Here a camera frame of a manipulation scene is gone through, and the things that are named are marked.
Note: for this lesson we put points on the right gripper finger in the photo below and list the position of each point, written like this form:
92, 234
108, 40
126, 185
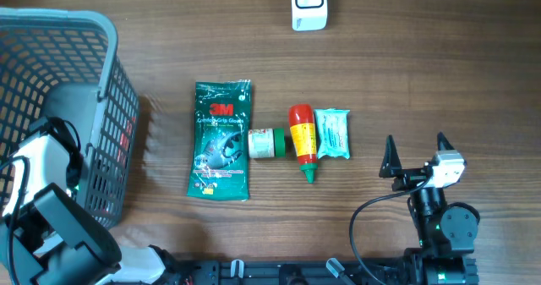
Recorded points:
391, 166
443, 143

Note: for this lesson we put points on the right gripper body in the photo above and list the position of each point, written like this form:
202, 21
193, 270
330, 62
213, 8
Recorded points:
409, 179

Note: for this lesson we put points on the green 3M gloves package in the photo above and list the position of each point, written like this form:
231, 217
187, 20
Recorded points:
220, 167

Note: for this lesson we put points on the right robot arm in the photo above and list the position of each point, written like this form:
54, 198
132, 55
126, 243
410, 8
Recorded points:
446, 231

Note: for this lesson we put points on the red chili sauce bottle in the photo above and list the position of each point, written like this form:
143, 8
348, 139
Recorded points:
302, 128

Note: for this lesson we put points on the white barcode scanner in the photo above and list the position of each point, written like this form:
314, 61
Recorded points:
309, 15

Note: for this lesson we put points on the white jar green lid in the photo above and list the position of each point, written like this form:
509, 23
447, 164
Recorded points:
266, 143

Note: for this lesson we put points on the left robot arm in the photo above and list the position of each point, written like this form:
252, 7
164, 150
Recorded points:
47, 238

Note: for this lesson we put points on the grey plastic shopping basket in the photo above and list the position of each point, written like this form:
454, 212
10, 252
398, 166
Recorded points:
58, 63

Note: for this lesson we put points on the teal wet wipes pack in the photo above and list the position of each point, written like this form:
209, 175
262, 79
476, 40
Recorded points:
332, 130

